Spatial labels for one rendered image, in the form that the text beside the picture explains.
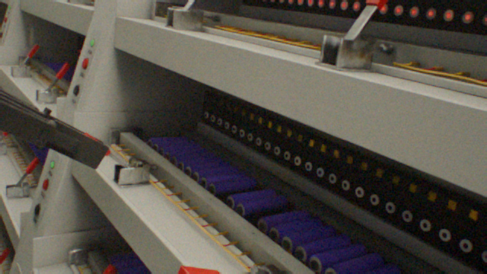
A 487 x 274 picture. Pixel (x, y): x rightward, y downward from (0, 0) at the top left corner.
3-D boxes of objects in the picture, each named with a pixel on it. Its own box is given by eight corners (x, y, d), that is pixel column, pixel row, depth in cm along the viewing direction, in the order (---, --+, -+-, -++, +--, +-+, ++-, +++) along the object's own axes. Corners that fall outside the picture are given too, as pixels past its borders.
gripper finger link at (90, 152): (54, 118, 51) (55, 120, 50) (107, 145, 55) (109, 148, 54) (39, 142, 50) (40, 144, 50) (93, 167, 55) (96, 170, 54)
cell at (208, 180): (246, 187, 62) (205, 192, 58) (239, 182, 64) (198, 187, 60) (249, 174, 62) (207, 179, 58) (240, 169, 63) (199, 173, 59)
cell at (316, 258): (365, 264, 46) (319, 279, 42) (351, 255, 48) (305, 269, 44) (369, 247, 46) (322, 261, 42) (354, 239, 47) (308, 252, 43)
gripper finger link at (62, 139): (37, 119, 49) (43, 126, 47) (79, 139, 52) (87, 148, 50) (30, 131, 49) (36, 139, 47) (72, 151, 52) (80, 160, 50)
